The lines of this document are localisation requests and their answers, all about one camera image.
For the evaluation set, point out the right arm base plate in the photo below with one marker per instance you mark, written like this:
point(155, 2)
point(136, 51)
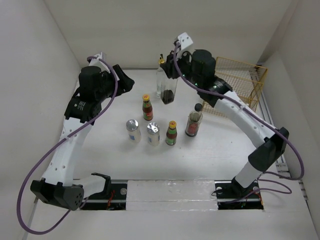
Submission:
point(228, 199)

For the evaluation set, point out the yellow cap sauce bottle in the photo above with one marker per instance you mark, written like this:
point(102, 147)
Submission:
point(147, 108)
point(171, 134)

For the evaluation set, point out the dark sauce glass bottle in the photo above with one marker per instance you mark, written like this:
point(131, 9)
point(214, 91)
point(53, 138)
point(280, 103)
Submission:
point(168, 89)

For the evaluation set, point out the silver lid shaker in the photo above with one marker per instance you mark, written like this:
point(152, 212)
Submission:
point(133, 129)
point(153, 131)

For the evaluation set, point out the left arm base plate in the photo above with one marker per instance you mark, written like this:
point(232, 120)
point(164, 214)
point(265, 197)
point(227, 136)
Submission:
point(115, 201)

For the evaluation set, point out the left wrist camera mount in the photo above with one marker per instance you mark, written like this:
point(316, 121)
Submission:
point(96, 60)

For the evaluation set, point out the silver lid shaker left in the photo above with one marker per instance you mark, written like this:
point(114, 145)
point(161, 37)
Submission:
point(133, 129)

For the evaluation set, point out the yellow cap sauce bottle front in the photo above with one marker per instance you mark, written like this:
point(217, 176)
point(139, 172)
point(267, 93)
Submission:
point(171, 134)

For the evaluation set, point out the yellow wire rack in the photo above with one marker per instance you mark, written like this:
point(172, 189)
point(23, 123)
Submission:
point(246, 79)

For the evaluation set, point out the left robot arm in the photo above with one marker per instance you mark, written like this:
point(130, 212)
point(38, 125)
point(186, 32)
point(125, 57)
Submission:
point(57, 186)

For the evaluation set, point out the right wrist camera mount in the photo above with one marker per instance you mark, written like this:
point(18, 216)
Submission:
point(184, 42)

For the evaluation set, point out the red label soy sauce bottle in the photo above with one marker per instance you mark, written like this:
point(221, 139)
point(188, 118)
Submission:
point(194, 120)

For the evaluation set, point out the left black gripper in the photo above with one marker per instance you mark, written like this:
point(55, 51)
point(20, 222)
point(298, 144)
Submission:
point(124, 84)

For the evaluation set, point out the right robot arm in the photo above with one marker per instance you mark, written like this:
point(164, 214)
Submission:
point(198, 69)

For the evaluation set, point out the yellow cap sauce bottle rear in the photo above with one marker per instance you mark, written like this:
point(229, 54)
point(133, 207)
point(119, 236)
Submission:
point(147, 108)

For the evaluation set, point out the silver lid shaker right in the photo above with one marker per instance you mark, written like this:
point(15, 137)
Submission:
point(153, 131)

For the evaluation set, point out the clear liquid glass bottle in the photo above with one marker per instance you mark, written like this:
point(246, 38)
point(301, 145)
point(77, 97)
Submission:
point(159, 75)

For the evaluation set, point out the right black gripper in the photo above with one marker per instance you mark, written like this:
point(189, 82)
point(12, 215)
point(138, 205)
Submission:
point(170, 67)

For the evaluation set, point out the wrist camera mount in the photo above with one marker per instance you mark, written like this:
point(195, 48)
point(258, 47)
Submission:
point(96, 60)
point(184, 42)

